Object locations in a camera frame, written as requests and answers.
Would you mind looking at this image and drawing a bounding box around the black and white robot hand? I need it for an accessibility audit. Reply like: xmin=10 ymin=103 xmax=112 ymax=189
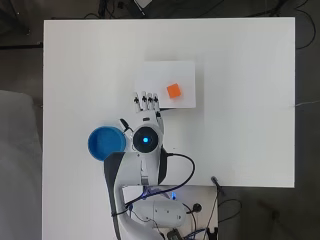
xmin=132 ymin=90 xmax=165 ymax=134

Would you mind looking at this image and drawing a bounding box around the orange cube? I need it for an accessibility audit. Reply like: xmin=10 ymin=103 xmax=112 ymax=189
xmin=166 ymin=83 xmax=183 ymax=99

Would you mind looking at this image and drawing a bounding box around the white paper sheet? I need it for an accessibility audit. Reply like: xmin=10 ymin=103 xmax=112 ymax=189
xmin=142 ymin=60 xmax=197 ymax=110

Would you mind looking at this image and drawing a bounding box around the blue round tub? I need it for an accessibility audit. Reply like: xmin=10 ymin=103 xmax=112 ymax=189
xmin=87 ymin=125 xmax=127 ymax=162

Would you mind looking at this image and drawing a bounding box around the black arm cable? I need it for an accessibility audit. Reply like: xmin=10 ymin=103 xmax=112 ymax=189
xmin=112 ymin=152 xmax=196 ymax=218

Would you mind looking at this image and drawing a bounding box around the black floor cable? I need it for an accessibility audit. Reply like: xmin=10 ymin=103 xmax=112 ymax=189
xmin=217 ymin=198 xmax=243 ymax=224

